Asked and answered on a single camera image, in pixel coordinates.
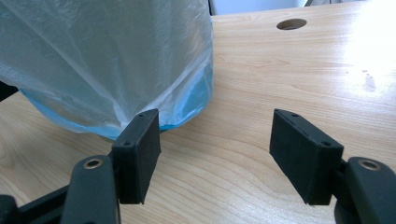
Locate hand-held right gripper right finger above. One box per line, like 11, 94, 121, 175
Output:
269, 108, 346, 206

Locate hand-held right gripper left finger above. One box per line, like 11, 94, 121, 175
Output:
111, 108, 163, 205

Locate white plastic bag blue edge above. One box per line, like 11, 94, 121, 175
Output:
0, 0, 215, 141

